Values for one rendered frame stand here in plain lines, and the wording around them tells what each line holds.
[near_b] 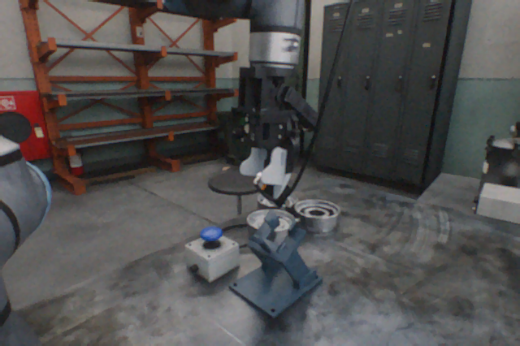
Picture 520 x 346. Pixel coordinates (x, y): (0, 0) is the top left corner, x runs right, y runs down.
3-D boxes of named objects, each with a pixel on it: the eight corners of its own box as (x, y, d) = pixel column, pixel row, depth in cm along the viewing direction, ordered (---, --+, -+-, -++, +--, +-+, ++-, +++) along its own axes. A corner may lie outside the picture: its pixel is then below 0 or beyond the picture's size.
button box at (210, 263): (215, 251, 62) (214, 229, 61) (239, 265, 58) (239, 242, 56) (180, 269, 57) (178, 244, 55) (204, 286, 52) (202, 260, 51)
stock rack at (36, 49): (215, 148, 520) (209, 8, 457) (244, 155, 474) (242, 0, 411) (52, 180, 356) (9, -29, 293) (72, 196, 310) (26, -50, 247)
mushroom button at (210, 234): (214, 246, 60) (213, 222, 58) (227, 253, 57) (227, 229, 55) (197, 254, 57) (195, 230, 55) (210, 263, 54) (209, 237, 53)
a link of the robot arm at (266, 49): (275, 40, 51) (314, 37, 45) (273, 69, 52) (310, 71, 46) (239, 33, 46) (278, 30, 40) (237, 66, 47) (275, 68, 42)
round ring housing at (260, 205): (251, 218, 77) (251, 202, 76) (264, 202, 87) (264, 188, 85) (292, 224, 74) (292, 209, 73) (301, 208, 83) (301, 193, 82)
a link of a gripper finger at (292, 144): (270, 171, 52) (270, 119, 50) (278, 170, 53) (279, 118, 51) (292, 175, 49) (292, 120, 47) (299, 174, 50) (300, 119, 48)
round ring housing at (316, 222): (321, 211, 81) (322, 196, 80) (348, 229, 72) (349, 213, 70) (286, 218, 77) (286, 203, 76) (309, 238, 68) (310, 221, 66)
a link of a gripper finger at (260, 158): (231, 191, 54) (238, 141, 51) (257, 184, 58) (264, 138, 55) (243, 198, 52) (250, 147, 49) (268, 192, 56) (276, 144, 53)
